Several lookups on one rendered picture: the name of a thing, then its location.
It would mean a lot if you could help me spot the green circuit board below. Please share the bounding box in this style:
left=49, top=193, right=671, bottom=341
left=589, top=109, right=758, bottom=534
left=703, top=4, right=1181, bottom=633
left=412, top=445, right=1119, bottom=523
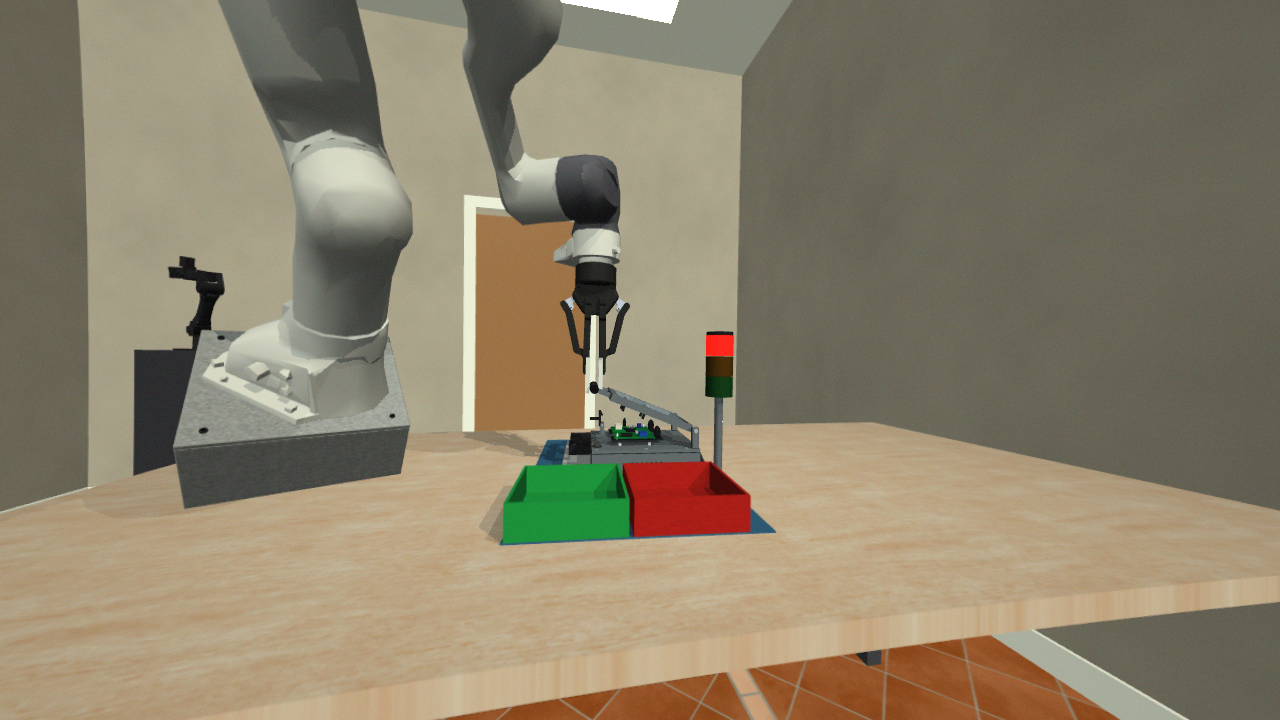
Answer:
left=611, top=423, right=655, bottom=439

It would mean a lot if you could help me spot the red open bin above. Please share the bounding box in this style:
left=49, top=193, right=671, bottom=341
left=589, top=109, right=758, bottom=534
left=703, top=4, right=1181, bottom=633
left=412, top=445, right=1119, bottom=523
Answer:
left=623, top=462, right=751, bottom=537

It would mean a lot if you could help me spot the green open-top bin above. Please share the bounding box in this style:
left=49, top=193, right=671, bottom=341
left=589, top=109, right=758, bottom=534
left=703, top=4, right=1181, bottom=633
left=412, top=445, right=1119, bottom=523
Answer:
left=503, top=462, right=630, bottom=543

